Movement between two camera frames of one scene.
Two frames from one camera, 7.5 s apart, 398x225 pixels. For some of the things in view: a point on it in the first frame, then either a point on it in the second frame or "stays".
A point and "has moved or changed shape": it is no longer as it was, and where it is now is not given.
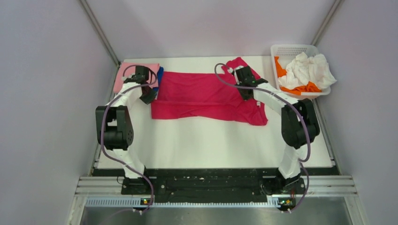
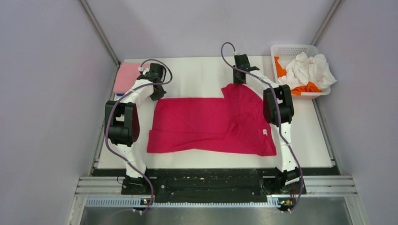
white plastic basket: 287,53 stays
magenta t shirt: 213,96 has moved or changed shape
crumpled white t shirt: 303,70 stays
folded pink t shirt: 127,69 stays
